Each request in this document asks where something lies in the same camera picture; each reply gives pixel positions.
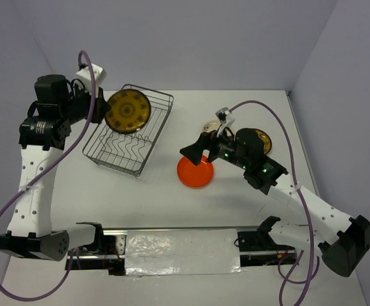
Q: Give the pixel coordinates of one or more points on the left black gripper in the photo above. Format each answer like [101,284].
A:
[100,107]

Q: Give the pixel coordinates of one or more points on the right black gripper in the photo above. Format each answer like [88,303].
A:
[206,141]

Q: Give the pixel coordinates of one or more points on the orange plate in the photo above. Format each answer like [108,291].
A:
[195,176]

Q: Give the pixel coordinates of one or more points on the yellow patterned plate brown rim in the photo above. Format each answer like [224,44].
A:
[265,139]

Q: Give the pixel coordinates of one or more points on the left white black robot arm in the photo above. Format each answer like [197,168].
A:
[29,233]

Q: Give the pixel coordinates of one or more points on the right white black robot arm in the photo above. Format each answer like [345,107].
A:
[338,238]

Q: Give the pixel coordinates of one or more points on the silver foil tape patch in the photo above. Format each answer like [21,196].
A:
[182,252]

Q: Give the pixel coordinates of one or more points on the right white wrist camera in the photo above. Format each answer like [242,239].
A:
[226,119]

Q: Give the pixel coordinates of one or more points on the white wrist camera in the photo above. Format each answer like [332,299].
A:
[226,119]
[84,76]

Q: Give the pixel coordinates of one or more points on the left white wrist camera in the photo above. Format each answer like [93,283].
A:
[84,76]

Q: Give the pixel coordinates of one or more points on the metal wire dish rack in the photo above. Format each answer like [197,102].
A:
[128,153]

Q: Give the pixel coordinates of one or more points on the metal base rail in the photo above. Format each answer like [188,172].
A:
[111,258]

